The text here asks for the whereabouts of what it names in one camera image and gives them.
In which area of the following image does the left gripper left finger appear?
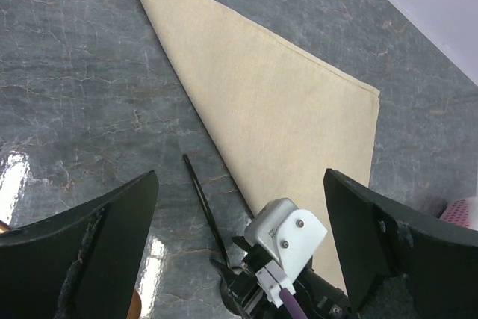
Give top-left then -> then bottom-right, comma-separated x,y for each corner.
1,171 -> 158,318

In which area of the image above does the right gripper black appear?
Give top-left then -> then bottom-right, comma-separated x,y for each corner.
211,236 -> 351,318

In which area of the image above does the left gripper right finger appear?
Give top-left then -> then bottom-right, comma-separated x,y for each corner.
323,169 -> 477,318

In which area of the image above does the copper spoon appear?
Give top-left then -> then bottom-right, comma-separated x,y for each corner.
1,220 -> 142,319

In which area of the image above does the black spoon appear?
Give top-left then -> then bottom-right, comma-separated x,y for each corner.
182,154 -> 238,273

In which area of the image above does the beige cloth napkin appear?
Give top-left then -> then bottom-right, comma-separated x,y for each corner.
122,0 -> 382,292

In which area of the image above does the white plastic basket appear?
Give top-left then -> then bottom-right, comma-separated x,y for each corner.
440,196 -> 478,231

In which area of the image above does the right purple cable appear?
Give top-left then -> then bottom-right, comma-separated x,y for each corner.
278,287 -> 309,319

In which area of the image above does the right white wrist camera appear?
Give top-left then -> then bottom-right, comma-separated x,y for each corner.
244,198 -> 327,308

